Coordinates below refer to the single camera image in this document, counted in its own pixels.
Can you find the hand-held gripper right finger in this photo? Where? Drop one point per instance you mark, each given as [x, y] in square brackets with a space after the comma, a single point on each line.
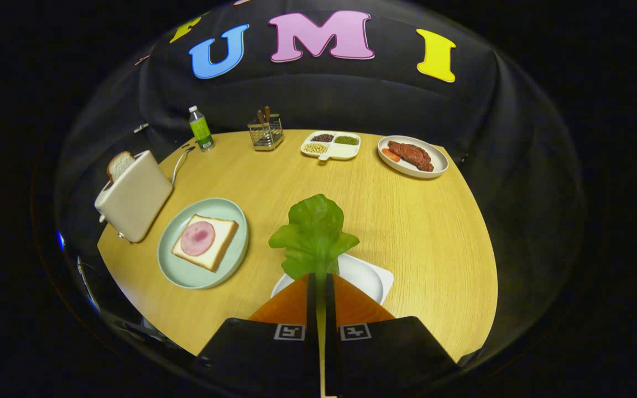
[330, 354]

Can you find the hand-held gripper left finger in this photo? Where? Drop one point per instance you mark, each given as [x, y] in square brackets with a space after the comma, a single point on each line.
[312, 354]

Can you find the green lettuce leaf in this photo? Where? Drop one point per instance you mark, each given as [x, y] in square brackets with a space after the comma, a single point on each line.
[313, 232]

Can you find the toasted bread slice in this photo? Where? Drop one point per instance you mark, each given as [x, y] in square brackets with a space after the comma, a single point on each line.
[119, 165]

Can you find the white square plate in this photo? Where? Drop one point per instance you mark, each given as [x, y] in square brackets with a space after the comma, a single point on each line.
[363, 276]

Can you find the light green plate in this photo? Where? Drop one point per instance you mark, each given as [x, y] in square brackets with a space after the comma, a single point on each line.
[186, 271]

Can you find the white bread slice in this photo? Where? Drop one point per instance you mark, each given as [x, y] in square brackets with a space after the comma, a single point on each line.
[222, 232]

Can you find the pink ham slice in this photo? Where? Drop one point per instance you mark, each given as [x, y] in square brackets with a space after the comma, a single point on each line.
[197, 239]

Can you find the white divided bean dish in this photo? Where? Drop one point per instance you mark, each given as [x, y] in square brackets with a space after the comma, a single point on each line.
[346, 150]

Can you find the orange carrot slice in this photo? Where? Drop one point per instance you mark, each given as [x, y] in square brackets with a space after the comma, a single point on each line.
[390, 155]

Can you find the red steak piece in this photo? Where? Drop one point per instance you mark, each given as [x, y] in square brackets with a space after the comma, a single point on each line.
[412, 155]

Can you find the white round plate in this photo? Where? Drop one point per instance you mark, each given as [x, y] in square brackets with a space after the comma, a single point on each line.
[440, 160]

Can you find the white toaster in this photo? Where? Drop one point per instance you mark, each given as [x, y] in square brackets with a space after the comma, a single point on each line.
[136, 199]

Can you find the green label water bottle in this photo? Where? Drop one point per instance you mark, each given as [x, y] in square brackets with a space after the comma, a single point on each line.
[201, 132]

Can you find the black backdrop cloth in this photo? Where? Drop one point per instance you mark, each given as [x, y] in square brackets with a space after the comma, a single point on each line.
[351, 94]

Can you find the white backdrop clip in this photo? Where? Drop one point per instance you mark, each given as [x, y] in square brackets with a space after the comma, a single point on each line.
[140, 127]

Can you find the red backdrop clip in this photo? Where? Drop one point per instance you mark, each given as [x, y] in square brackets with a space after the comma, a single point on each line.
[141, 59]

